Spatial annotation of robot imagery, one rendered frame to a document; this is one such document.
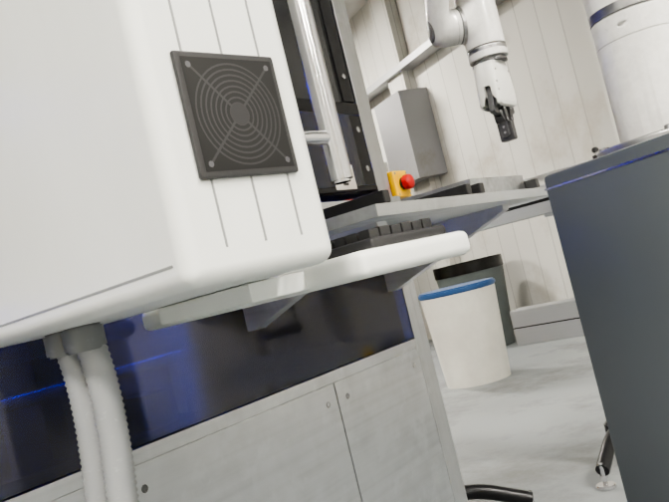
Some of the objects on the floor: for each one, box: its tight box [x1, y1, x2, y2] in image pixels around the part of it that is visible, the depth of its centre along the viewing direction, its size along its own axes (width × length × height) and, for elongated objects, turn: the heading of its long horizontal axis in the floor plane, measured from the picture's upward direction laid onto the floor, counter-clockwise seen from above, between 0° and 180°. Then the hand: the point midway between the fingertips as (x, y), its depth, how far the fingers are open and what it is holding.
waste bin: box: [433, 254, 516, 346], centre depth 609 cm, size 58×56×71 cm
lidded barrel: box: [418, 277, 511, 389], centre depth 463 cm, size 49×49×60 cm
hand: (507, 131), depth 160 cm, fingers closed
